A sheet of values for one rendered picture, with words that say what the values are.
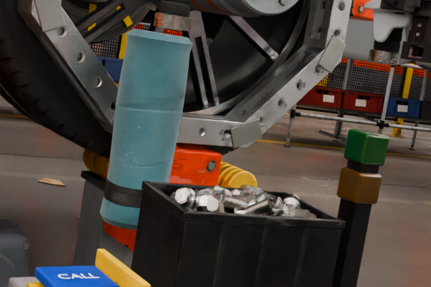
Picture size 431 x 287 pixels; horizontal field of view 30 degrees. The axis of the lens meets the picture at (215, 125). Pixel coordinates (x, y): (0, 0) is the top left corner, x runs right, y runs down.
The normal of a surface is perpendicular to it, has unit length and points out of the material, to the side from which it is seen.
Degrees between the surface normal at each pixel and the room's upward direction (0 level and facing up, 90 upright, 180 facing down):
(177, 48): 102
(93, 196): 90
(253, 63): 54
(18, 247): 67
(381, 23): 90
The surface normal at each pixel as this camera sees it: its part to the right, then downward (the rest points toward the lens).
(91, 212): -0.84, -0.07
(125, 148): -0.44, 0.08
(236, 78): -0.46, -0.77
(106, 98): 0.51, 0.18
